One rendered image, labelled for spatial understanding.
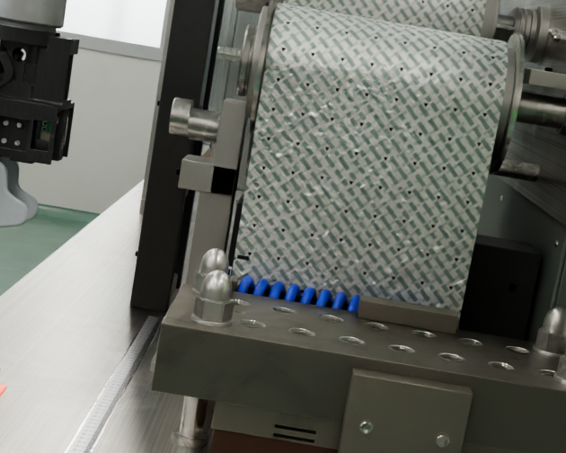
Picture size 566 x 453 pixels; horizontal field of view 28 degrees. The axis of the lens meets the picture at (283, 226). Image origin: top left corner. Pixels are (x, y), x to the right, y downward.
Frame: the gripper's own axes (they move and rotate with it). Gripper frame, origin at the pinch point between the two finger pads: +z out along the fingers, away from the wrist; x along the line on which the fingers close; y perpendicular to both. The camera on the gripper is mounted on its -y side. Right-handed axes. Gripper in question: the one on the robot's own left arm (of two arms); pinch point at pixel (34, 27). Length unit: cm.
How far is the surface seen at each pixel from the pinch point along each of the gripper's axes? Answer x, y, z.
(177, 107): 52, -3, 13
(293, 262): 66, 8, 25
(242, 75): 58, -8, 17
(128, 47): -492, 84, 84
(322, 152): 64, -3, 25
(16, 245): -393, 178, 30
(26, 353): 54, 26, 1
